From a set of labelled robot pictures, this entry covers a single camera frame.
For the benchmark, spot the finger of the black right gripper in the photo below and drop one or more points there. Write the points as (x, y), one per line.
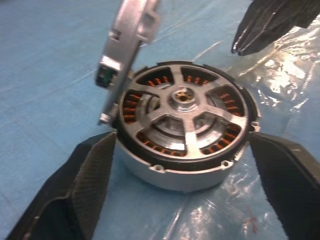
(282, 25)
(255, 22)

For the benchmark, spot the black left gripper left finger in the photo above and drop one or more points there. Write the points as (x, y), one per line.
(75, 187)

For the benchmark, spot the silver motor housing with windings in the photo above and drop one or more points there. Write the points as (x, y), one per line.
(185, 117)

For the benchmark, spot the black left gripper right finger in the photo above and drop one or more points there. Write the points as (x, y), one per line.
(287, 187)

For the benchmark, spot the silver finned motor cover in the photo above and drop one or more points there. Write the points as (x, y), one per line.
(125, 50)

